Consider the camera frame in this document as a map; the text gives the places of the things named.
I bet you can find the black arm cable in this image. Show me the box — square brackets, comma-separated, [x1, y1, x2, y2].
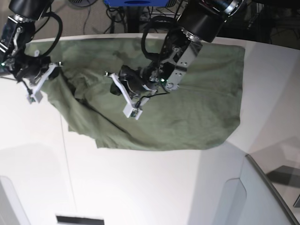
[32, 11, 63, 58]
[141, 15, 179, 63]

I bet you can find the grey table leg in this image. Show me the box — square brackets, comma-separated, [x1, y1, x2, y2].
[126, 7, 143, 33]

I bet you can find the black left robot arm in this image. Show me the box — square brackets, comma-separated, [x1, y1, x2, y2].
[117, 0, 243, 102]

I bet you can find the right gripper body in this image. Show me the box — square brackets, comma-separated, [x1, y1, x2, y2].
[7, 55, 60, 86]

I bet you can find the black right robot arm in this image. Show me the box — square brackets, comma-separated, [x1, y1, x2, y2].
[0, 0, 63, 85]

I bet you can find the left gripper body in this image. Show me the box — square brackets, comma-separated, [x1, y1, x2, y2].
[116, 65, 169, 101]

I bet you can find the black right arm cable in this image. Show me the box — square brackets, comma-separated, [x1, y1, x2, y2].
[32, 11, 63, 58]

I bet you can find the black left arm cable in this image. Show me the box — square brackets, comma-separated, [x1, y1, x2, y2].
[141, 15, 179, 63]

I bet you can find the blue plastic bin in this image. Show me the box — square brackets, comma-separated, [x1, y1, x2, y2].
[104, 0, 168, 7]

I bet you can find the green t-shirt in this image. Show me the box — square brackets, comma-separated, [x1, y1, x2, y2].
[42, 38, 245, 151]

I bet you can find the black power strip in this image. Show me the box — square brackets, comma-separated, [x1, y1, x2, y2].
[139, 12, 174, 23]

